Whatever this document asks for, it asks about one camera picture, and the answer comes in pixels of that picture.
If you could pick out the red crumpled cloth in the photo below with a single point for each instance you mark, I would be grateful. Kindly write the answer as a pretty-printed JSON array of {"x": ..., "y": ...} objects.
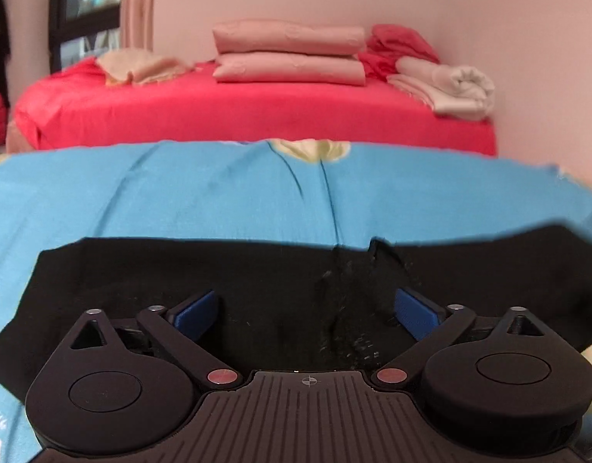
[{"x": 402, "y": 41}]

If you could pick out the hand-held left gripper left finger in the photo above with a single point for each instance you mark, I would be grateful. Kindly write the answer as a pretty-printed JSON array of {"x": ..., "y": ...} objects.
[{"x": 197, "y": 316}]

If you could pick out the black pants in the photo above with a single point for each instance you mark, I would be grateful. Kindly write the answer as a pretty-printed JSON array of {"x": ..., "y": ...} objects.
[{"x": 276, "y": 275}]

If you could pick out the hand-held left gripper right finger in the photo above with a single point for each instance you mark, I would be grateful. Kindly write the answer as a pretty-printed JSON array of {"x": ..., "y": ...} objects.
[{"x": 416, "y": 316}]

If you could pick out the beige crumpled cloth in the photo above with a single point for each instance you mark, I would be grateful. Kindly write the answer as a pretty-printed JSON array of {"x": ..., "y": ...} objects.
[{"x": 141, "y": 67}]

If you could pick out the dark framed window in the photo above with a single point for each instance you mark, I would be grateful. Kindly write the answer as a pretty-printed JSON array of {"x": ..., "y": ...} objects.
[{"x": 86, "y": 5}]

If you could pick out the pink curtain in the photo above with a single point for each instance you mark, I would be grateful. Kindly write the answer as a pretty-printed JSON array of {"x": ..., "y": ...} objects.
[{"x": 138, "y": 5}]

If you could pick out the blue floral blanket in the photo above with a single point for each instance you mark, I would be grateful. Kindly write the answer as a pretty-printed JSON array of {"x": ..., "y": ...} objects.
[{"x": 180, "y": 193}]

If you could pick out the cream folded blanket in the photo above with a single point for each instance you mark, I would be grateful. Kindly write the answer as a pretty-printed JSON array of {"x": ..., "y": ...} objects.
[{"x": 445, "y": 87}]

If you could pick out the red bed sheet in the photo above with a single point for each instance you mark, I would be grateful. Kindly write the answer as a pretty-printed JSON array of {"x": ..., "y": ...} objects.
[{"x": 228, "y": 111}]

